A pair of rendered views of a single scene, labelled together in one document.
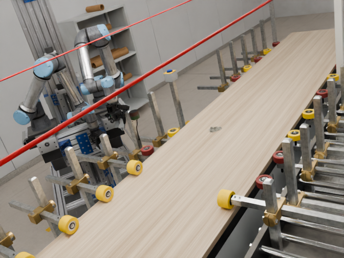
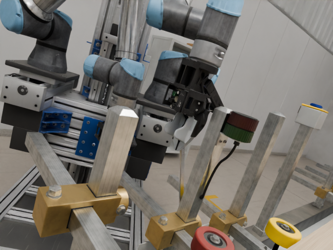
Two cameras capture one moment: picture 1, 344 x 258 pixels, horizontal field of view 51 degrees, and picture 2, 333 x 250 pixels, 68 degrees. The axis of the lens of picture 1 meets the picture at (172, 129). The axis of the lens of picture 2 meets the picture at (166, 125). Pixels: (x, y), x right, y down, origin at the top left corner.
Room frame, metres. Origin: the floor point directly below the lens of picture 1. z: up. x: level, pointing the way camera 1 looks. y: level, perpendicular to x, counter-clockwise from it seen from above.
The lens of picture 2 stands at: (1.61, 0.31, 1.18)
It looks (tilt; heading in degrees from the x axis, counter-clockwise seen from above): 12 degrees down; 5
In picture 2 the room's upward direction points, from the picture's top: 18 degrees clockwise
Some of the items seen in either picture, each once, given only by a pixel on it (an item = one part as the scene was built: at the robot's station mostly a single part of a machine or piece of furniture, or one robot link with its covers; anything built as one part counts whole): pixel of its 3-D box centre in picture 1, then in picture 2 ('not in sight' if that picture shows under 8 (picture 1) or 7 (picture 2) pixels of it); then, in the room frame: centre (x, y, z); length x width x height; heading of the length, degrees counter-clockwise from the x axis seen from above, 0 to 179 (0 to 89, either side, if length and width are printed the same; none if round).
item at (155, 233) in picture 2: (138, 153); (176, 228); (2.14, 0.26, 0.85); 0.14 x 0.06 x 0.05; 140
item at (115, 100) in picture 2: (92, 124); (121, 103); (2.35, 0.53, 1.05); 0.08 x 0.08 x 0.05
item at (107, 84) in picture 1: (108, 86); (219, 20); (2.20, 0.32, 1.32); 0.09 x 0.08 x 0.11; 2
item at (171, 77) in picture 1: (170, 76); (310, 117); (2.55, -0.09, 1.18); 0.07 x 0.07 x 0.08; 50
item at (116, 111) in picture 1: (114, 110); (192, 89); (2.19, 0.33, 1.16); 0.09 x 0.08 x 0.12; 139
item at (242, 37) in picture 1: (245, 58); not in sight; (3.49, -0.89, 0.89); 0.04 x 0.04 x 0.48; 50
